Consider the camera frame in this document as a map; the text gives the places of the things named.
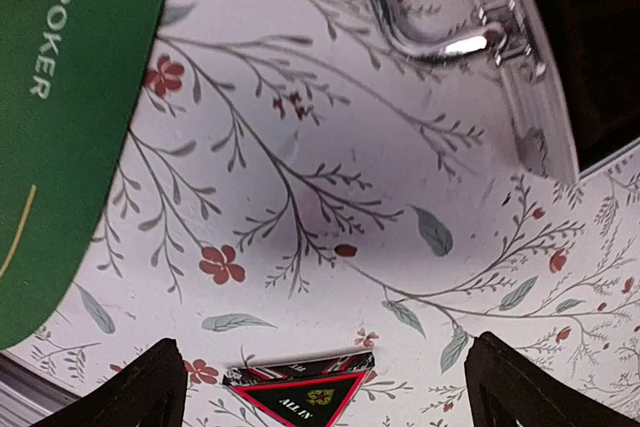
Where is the aluminium poker chip case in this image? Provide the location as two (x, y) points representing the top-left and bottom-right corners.
(367, 0), (639, 184)

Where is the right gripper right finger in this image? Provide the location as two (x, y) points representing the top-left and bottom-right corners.
(464, 332), (635, 427)

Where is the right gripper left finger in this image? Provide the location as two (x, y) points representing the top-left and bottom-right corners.
(35, 338), (188, 427)

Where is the red black triangular button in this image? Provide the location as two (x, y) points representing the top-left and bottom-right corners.
(223, 351), (375, 426)

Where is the round green poker mat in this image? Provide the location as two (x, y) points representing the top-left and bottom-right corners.
(1, 0), (165, 349)

